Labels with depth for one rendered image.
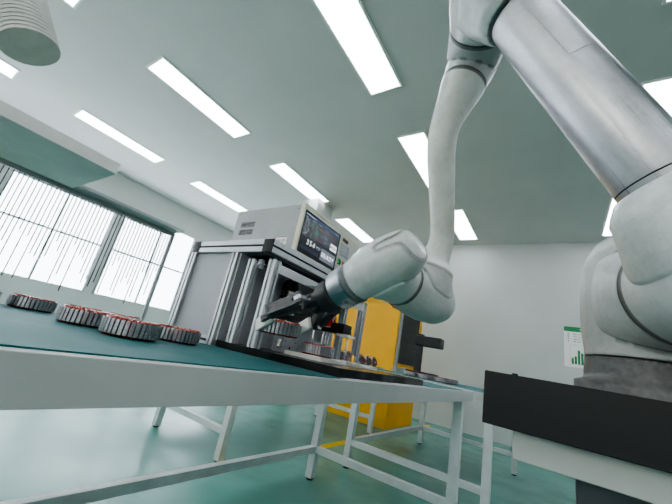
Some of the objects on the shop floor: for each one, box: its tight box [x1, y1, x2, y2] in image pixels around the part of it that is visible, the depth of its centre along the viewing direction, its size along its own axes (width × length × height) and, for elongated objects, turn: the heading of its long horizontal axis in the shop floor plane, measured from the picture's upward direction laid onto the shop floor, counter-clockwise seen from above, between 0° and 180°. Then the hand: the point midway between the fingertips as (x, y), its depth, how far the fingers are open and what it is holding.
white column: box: [296, 198, 333, 221], centre depth 549 cm, size 50×45×330 cm
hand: (280, 326), depth 82 cm, fingers closed on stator, 11 cm apart
